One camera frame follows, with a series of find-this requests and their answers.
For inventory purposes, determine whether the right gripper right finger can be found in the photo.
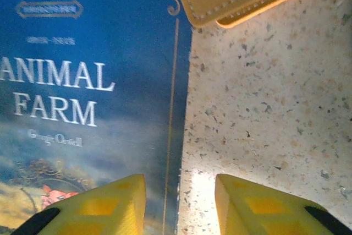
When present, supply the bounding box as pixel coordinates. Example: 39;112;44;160
214;173;352;235

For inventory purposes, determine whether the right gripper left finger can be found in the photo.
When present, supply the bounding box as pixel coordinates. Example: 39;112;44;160
10;173;146;235

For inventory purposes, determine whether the Animal Farm book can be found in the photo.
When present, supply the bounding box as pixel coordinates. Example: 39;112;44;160
0;0;193;235

